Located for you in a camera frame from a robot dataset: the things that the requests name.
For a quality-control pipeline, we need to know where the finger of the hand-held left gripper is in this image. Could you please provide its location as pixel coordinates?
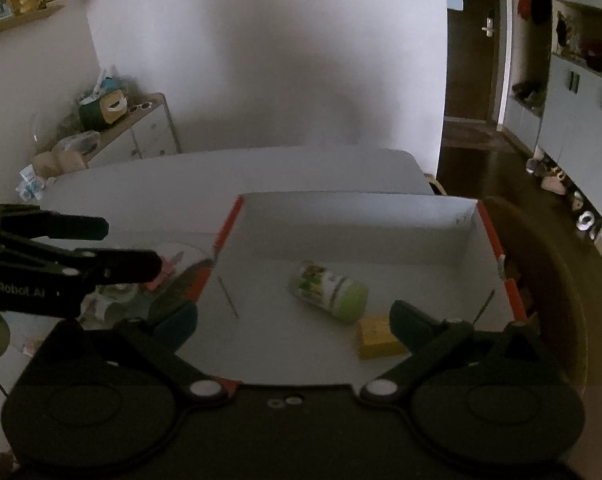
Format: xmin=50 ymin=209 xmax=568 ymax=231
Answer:
xmin=0 ymin=202 xmax=110 ymax=242
xmin=0 ymin=237 xmax=163 ymax=288

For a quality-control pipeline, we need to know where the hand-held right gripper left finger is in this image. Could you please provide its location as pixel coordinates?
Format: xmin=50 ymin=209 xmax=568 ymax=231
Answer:
xmin=46 ymin=302 xmax=242 ymax=406

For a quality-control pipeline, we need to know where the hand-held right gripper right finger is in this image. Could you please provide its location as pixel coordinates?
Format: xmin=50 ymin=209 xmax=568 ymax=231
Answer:
xmin=358 ymin=300 xmax=568 ymax=406

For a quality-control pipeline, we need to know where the red and white cardboard box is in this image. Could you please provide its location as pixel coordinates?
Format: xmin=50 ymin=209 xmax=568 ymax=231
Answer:
xmin=173 ymin=191 xmax=530 ymax=390

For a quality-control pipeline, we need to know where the dark pointed tool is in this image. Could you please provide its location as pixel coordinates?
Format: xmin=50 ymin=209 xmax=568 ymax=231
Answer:
xmin=148 ymin=258 xmax=214 ymax=325

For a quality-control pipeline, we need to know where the yellow block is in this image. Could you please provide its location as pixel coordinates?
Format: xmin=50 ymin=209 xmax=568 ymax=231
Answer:
xmin=356 ymin=315 xmax=408 ymax=360

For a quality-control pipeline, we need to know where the coral pink plastic piece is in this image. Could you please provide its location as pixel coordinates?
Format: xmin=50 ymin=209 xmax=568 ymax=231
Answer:
xmin=151 ymin=254 xmax=183 ymax=290

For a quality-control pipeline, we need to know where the blue and white packet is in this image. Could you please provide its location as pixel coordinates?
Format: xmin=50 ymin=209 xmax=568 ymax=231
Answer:
xmin=16 ymin=165 xmax=48 ymax=202

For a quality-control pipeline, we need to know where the clear plastic bag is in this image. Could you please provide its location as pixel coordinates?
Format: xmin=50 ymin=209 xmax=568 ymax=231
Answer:
xmin=51 ymin=130 xmax=102 ymax=162

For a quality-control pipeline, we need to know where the bottle with green cap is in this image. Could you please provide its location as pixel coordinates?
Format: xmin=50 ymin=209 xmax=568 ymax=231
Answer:
xmin=288 ymin=259 xmax=370 ymax=325

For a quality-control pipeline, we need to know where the green tissue box holder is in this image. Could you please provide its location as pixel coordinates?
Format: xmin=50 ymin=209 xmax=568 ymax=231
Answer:
xmin=78 ymin=96 xmax=108 ymax=132

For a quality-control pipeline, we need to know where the wooden side cabinet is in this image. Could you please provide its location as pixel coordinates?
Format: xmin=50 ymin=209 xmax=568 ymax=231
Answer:
xmin=83 ymin=92 xmax=182 ymax=168

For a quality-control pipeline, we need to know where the yellow tissue box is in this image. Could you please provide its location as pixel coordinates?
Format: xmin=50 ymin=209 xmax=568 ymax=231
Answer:
xmin=101 ymin=89 xmax=128 ymax=124

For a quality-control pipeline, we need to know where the wooden chair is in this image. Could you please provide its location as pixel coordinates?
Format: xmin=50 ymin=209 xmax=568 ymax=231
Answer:
xmin=481 ymin=195 xmax=588 ymax=392

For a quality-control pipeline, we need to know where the beige shoe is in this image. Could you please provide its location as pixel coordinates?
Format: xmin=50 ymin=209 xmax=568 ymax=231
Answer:
xmin=541 ymin=167 xmax=568 ymax=194

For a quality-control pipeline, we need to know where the black and white shoe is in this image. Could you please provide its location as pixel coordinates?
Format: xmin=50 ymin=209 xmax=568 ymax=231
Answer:
xmin=576 ymin=209 xmax=600 ymax=234

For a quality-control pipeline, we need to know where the pair of dark shelf shoes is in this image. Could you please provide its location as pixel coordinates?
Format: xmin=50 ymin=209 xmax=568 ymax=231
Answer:
xmin=511 ymin=79 xmax=548 ymax=112

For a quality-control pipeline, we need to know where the dark wooden door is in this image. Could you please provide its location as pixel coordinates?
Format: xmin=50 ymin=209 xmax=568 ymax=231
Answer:
xmin=443 ymin=0 xmax=508 ymax=124

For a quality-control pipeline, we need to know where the wooden wall shelf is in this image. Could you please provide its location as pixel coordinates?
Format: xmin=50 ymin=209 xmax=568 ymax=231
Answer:
xmin=0 ymin=4 xmax=65 ymax=42

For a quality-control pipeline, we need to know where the white and wood wall cabinet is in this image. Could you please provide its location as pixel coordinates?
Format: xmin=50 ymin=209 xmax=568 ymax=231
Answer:
xmin=501 ymin=0 xmax=602 ymax=247

